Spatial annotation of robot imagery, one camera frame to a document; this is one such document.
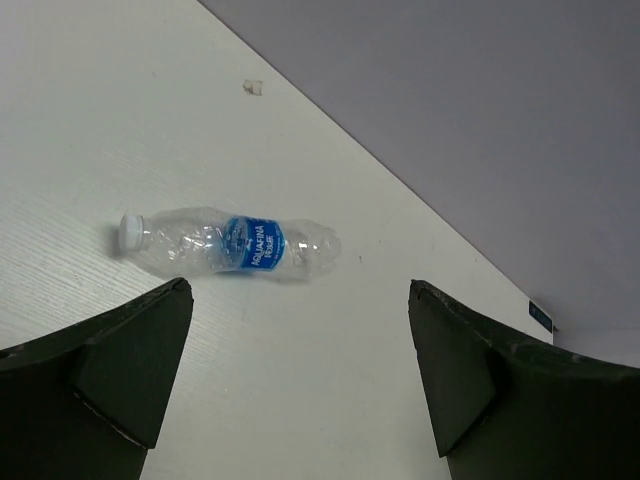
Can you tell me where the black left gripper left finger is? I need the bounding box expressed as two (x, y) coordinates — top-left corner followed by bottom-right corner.
(1, 278), (194, 479)

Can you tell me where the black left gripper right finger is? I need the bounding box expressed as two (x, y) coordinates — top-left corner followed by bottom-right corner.
(408, 280), (639, 479)

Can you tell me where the Aquafina bottle white cap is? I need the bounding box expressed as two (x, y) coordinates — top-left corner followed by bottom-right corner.
(119, 205), (342, 284)

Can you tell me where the blue table edge label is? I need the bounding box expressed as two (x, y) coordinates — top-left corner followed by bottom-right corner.
(528, 301), (555, 333)

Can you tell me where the small paper scrap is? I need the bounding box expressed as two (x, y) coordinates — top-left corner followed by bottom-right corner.
(243, 79), (264, 96)

